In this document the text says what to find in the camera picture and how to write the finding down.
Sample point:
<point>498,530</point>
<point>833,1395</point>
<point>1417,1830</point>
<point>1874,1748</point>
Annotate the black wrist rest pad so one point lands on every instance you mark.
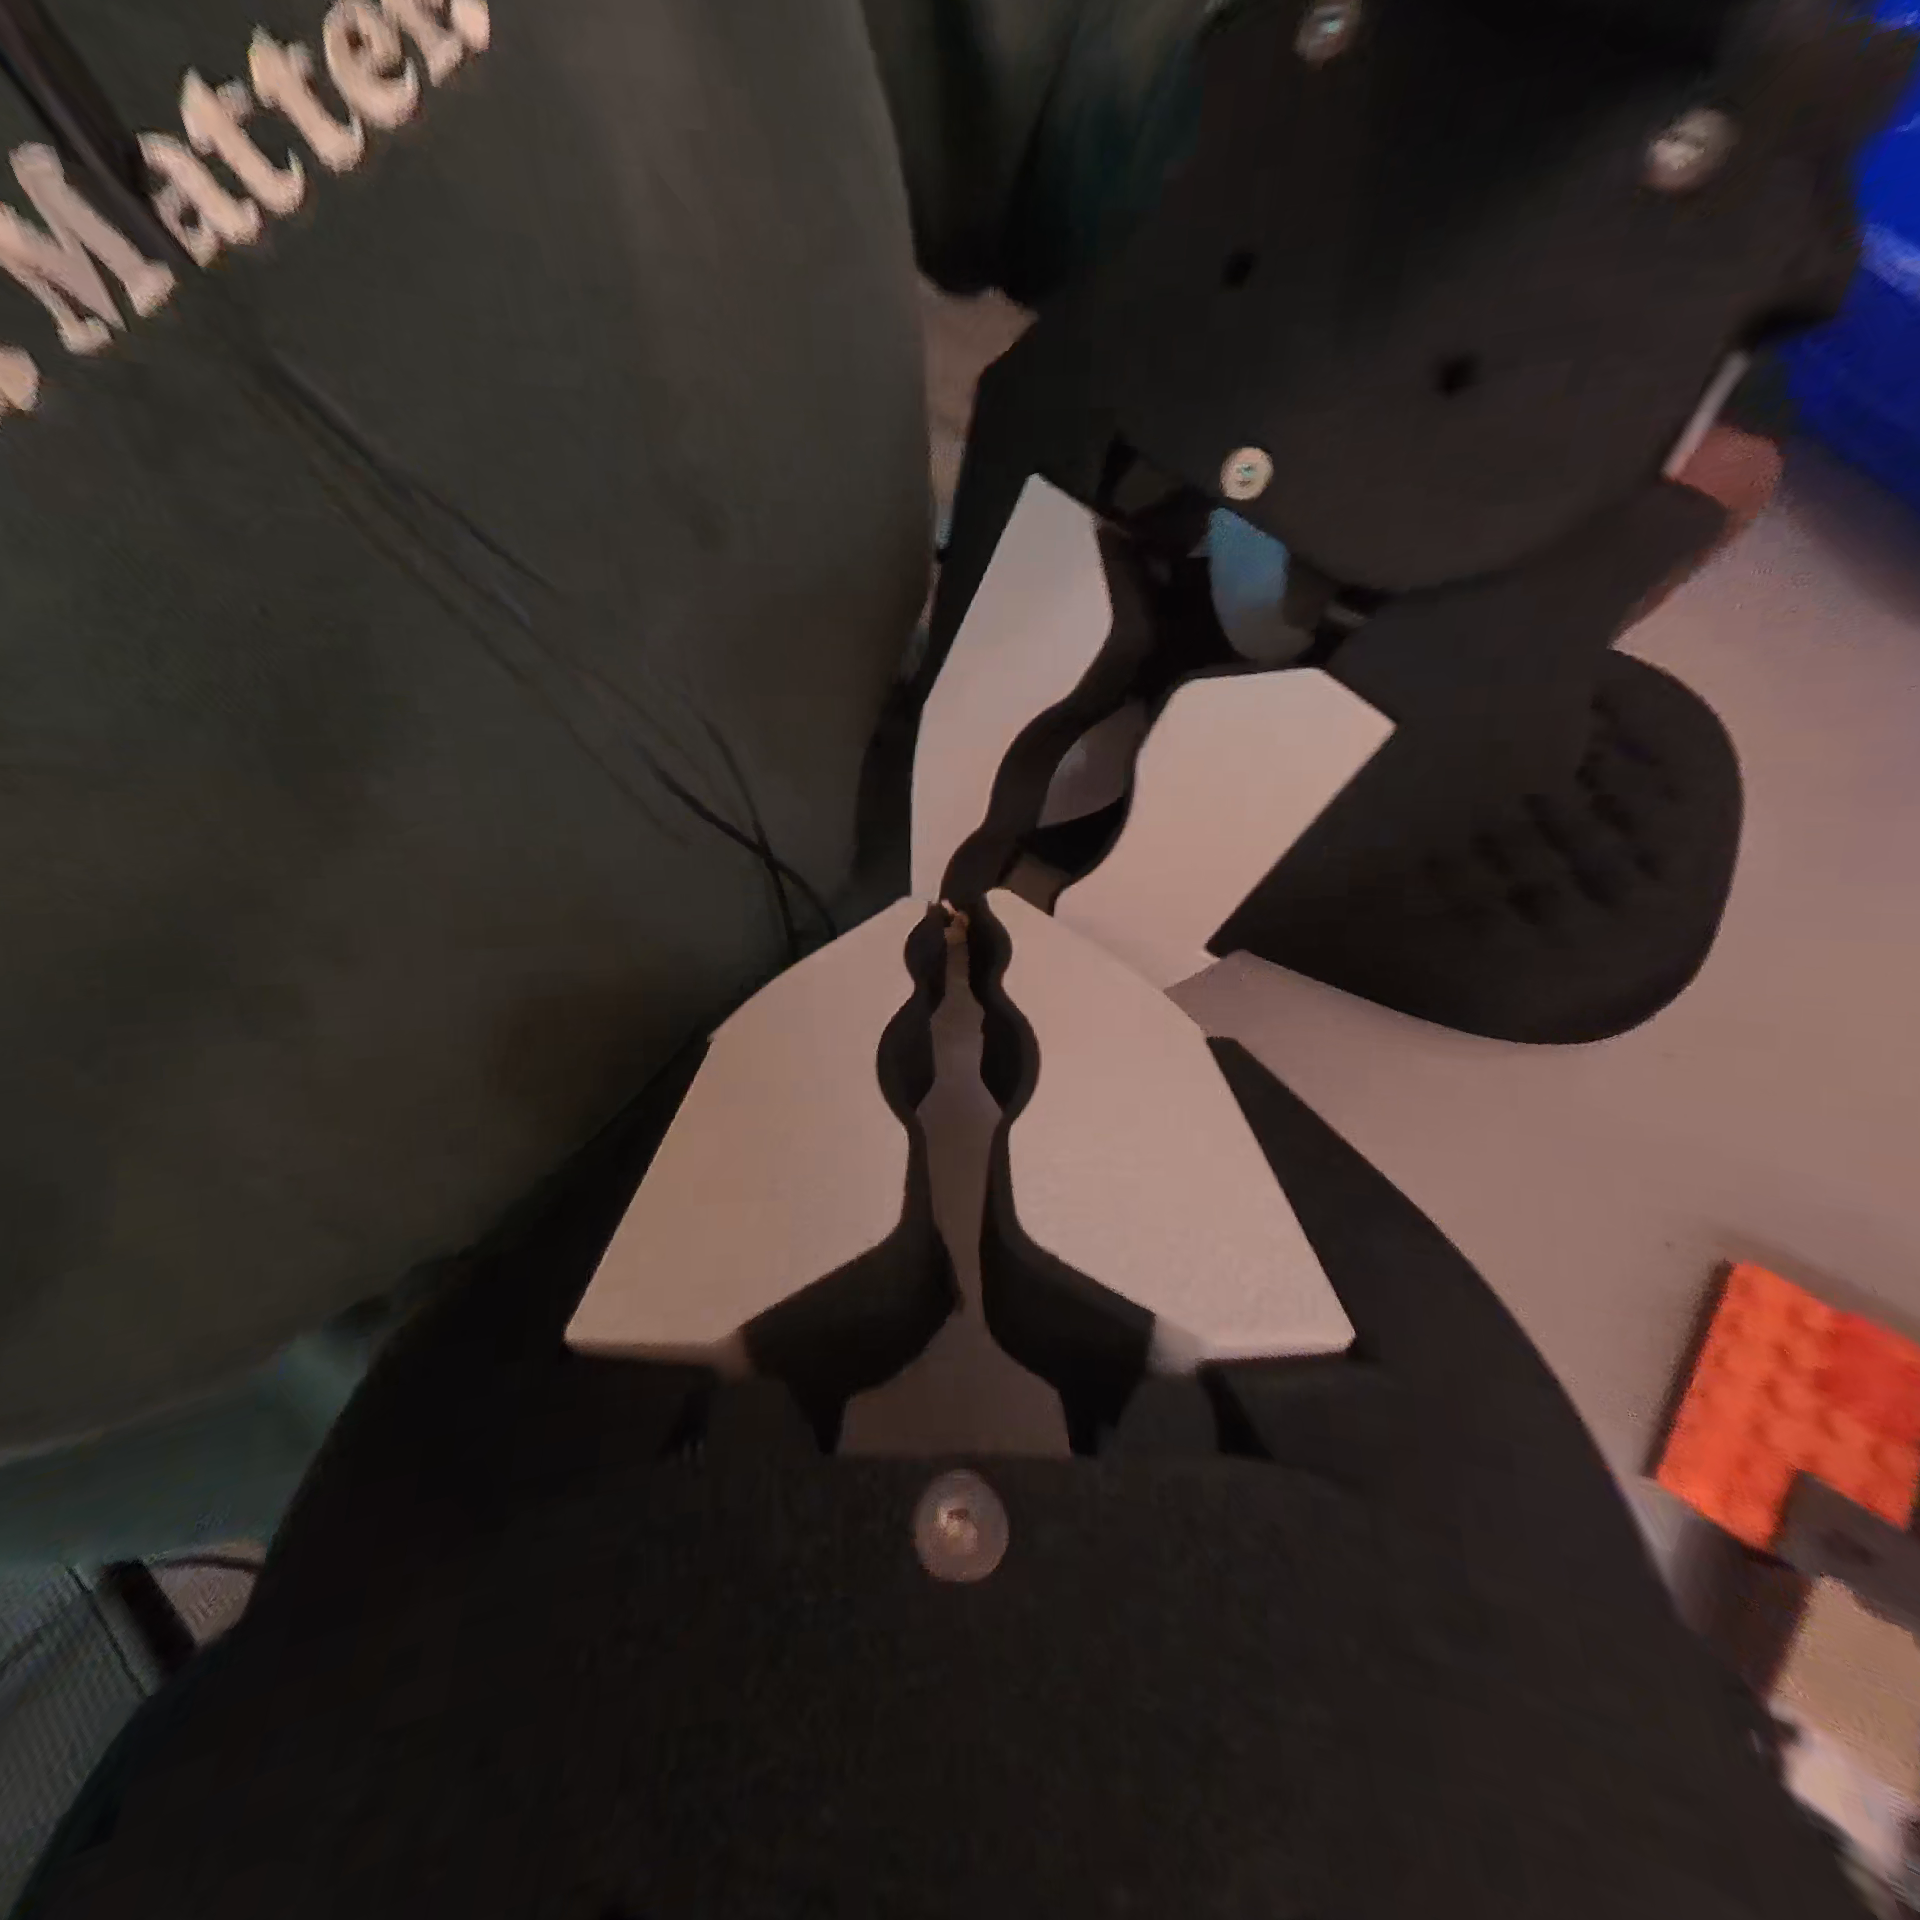
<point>1622,868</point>

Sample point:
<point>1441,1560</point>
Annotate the person's left hand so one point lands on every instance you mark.
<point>1724,474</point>

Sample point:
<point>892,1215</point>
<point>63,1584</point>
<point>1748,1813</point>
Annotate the toy brick building model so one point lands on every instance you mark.
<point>1786,1395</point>

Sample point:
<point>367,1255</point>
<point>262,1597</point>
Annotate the blue plastic bin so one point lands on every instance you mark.
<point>1874,270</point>

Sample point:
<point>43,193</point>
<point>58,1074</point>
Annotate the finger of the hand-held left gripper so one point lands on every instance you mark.
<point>1008,648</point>
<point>1247,813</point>

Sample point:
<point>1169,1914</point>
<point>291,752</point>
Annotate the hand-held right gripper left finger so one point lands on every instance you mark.
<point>745,1203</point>

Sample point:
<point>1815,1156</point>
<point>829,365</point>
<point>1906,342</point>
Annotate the tan white toy brick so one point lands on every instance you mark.
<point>1840,1687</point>

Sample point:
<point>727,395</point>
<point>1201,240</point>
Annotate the person's left forearm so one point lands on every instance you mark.
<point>1029,132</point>

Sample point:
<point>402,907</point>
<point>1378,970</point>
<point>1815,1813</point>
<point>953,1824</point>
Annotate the person's dark green hoodie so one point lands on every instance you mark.
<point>375,752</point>

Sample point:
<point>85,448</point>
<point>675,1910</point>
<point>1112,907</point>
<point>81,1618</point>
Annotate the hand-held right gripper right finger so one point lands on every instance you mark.
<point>1150,1203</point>

